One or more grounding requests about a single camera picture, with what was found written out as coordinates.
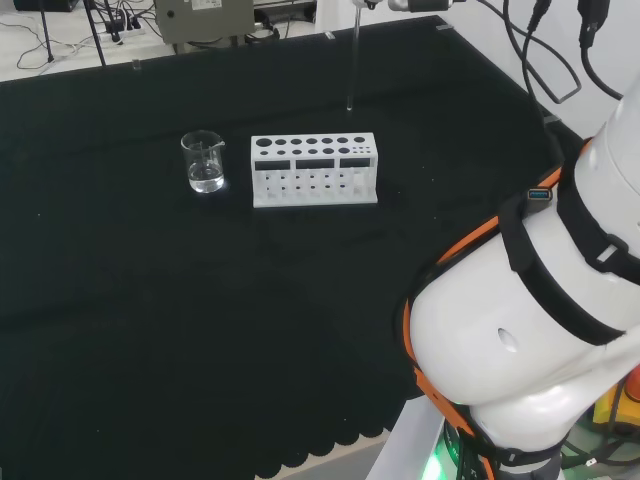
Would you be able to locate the blue USB plug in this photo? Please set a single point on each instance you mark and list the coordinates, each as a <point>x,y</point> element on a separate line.
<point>540,194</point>

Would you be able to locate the white base board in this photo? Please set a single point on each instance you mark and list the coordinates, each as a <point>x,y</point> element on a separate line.
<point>400,440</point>

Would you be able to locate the clear glass rod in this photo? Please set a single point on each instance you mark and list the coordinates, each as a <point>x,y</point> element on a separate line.
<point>354,60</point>

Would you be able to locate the yellow stop button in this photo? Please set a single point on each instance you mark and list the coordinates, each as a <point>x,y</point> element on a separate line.
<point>612,400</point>

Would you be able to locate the black bench cloth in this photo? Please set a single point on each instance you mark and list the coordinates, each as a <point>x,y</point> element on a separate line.
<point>150,300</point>

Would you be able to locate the white power strip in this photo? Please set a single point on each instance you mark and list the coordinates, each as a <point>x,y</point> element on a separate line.
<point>131,26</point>

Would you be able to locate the white test tube rack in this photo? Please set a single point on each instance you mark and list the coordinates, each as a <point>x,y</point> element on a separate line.
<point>312,172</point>

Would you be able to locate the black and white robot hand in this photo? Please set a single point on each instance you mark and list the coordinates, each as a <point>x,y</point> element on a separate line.
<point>420,4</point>

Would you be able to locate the glass beaker with water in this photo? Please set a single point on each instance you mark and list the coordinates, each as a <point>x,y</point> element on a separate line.
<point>204,175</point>

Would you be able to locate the thin black tripod leg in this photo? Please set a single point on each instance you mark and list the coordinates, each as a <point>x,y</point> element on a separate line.
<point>47,35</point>
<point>95,35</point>

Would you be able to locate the grey metal box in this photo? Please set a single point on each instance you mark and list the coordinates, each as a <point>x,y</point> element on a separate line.
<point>205,20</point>

